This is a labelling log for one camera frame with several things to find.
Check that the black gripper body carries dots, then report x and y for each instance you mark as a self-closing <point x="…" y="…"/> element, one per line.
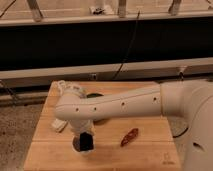
<point x="86" y="142"/>

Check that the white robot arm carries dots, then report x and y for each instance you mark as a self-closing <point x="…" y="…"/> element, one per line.
<point x="192" y="100"/>

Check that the green ceramic bowl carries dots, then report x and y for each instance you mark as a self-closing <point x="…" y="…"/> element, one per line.
<point x="93" y="95"/>

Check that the white tube with cap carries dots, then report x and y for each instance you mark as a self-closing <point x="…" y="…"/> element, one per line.
<point x="61" y="85"/>

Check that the metal frame rail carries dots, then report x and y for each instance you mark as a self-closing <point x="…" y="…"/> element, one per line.
<point x="105" y="72"/>

